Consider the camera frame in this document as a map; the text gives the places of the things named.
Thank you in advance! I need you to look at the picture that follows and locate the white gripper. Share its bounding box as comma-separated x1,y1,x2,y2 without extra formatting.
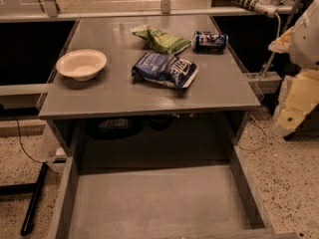
268,0,319,136

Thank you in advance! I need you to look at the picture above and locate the blue chip bag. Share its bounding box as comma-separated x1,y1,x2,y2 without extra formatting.
132,53,198,89

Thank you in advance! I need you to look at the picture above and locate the green chip bag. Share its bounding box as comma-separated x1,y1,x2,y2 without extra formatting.
131,25,190,55

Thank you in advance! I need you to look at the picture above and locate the grey open top drawer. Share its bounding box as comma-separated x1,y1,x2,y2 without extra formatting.
46,119,300,239

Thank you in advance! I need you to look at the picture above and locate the blue soda can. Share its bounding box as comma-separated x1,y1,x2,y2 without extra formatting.
191,31,228,51

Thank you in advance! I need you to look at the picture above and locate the white bowl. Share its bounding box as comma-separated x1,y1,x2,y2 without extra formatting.
56,49,107,81

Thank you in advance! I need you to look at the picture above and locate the black floor stand leg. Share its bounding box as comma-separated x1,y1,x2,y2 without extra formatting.
0,163,49,237

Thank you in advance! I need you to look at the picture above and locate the thin black cable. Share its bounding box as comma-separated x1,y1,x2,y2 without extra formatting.
12,117,63,176

